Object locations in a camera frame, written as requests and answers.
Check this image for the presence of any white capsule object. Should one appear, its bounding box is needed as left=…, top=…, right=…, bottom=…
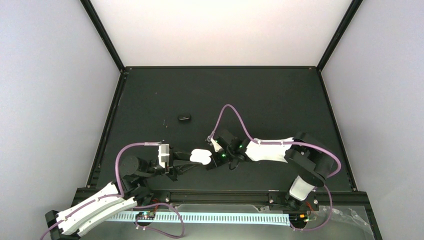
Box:
left=189, top=148, right=212, bottom=165

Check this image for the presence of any black earbud charging case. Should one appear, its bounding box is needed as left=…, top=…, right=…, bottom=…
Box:
left=177, top=113, right=192, bottom=121

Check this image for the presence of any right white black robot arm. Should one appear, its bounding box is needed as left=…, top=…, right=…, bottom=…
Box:
left=206, top=129, right=341, bottom=210

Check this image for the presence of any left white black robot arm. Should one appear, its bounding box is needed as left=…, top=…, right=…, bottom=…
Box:
left=44, top=145, right=212, bottom=240

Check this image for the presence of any clear plastic sheet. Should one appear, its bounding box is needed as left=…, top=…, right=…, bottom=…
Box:
left=253, top=205, right=375, bottom=240

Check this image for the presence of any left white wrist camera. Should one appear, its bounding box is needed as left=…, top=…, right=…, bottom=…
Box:
left=158, top=144, right=170, bottom=169

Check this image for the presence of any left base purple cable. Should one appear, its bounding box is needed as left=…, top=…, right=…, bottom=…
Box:
left=134, top=202, right=185, bottom=239

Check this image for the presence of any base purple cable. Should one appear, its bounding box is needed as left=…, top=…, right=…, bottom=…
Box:
left=134, top=202, right=185, bottom=239
left=289, top=184, right=334, bottom=232

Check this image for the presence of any white slotted cable duct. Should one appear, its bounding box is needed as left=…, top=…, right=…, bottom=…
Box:
left=107, top=211, right=290, bottom=226

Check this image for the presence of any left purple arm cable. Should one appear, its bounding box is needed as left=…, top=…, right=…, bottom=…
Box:
left=39, top=141, right=163, bottom=240

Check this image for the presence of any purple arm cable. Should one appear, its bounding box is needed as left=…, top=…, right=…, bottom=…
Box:
left=206, top=103, right=342, bottom=180
left=39, top=141, right=163, bottom=240

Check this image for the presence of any black front mounting rail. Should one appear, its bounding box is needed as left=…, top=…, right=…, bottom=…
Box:
left=71, top=187, right=370, bottom=213

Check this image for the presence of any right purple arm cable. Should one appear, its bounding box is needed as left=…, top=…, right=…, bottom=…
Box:
left=206, top=103, right=342, bottom=180

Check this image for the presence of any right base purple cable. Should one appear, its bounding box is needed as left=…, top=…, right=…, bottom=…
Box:
left=289, top=184, right=334, bottom=232

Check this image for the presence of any left black frame post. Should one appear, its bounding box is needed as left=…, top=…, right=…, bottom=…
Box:
left=80, top=0, right=125, bottom=72

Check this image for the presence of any black frame post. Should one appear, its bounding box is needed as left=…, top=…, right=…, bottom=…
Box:
left=316, top=0, right=363, bottom=73
left=80, top=0, right=125, bottom=72

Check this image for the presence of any right black frame post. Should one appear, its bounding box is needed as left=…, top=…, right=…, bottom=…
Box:
left=316, top=0, right=363, bottom=73

